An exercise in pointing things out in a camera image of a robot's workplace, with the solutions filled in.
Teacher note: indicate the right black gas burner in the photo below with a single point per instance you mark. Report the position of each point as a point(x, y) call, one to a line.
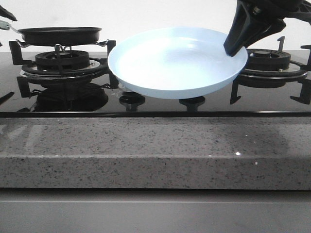
point(267, 60)

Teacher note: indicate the left black pan support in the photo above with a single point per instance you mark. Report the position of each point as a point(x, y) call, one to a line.
point(29, 72)

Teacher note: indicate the black gas burner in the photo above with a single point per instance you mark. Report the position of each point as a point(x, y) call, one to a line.
point(69, 60)
point(267, 60)

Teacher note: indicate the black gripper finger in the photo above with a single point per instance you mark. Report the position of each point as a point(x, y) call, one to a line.
point(5, 13)

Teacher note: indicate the light blue plate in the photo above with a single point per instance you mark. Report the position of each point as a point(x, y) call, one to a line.
point(175, 63)

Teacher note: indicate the black frying pan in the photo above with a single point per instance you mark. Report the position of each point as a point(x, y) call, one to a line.
point(50, 36)

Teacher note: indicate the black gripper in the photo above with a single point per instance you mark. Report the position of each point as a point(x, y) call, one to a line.
point(258, 19)

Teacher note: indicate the right black pan support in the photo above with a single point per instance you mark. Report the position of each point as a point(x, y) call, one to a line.
point(297, 72)

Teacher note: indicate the black pan support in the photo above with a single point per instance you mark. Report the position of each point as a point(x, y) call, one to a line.
point(29, 72)
point(297, 72)

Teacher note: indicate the left black gas burner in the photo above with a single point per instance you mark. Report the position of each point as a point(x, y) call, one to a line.
point(69, 60)

